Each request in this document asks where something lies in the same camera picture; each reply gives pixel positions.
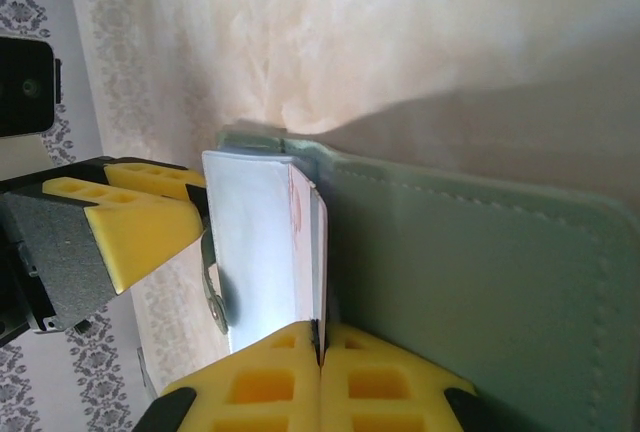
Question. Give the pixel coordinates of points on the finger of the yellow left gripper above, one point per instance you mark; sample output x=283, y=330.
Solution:
x=145, y=177
x=130, y=242

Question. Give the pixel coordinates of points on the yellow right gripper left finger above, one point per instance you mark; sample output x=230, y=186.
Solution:
x=260, y=387

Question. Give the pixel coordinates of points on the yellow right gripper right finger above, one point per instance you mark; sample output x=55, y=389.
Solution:
x=380, y=387

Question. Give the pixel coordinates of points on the white printed credit card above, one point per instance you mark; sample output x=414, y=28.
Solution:
x=320, y=262

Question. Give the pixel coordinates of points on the mint green card holder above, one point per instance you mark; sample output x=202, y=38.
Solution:
x=475, y=277

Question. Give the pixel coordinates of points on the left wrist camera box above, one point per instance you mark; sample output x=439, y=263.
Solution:
x=25, y=87

